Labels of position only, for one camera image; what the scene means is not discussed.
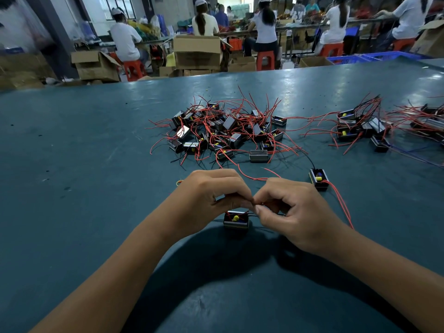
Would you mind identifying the person's left hand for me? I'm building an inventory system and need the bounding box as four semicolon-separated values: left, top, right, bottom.
149;169;256;240

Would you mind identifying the person's right hand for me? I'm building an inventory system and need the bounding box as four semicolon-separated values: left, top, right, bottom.
253;178;355;259

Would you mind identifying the central pile of wired modules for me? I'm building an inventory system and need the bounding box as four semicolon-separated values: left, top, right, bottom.
149;90;306;181

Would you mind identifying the person's left forearm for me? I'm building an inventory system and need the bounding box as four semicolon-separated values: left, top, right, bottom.
31;222;174;333

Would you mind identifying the person's right forearm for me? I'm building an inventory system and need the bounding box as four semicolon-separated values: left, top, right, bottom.
333;232;444;333

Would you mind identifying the low cardboard box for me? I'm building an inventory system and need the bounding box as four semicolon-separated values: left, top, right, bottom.
228;56;258;74

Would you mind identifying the large closed cardboard box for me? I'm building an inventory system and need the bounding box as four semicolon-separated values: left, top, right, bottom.
173;36;223;69

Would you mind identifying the shallow cardboard box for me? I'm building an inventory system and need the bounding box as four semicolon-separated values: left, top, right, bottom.
299;56;334;68

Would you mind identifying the blue plastic crate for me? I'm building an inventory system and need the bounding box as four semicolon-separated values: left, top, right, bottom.
361;51;431;62
327;55;376;65

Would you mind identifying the open cardboard box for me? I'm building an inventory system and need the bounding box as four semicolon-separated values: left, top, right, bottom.
71;50;121;82

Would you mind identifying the tilted cardboard box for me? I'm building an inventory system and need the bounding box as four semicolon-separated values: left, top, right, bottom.
411;20;444;58

